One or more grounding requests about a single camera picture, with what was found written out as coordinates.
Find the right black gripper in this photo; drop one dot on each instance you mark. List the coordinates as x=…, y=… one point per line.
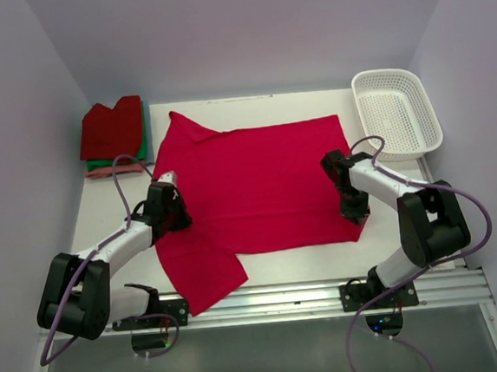
x=355, y=214

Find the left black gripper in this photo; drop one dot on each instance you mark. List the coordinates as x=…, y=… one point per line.
x=185, y=219

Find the pink red t shirt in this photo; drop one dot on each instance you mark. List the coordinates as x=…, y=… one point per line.
x=247, y=191

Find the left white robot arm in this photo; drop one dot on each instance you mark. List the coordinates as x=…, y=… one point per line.
x=77, y=298

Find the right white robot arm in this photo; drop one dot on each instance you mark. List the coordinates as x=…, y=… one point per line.
x=431, y=222

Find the salmon folded shirt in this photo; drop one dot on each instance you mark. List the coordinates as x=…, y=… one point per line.
x=106, y=171

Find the blue folded shirt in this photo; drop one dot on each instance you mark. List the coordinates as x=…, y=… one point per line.
x=149, y=134

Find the white plastic basket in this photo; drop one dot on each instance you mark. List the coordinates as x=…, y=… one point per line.
x=393, y=104

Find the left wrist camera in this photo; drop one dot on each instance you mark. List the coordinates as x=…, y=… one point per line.
x=168, y=178

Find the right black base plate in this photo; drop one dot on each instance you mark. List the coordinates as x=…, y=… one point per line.
x=371, y=297

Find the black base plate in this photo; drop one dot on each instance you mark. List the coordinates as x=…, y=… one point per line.
x=155, y=316
x=371, y=297

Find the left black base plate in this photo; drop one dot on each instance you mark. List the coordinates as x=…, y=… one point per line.
x=155, y=316

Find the aluminium mounting rail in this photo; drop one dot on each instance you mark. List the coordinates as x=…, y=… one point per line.
x=330, y=298

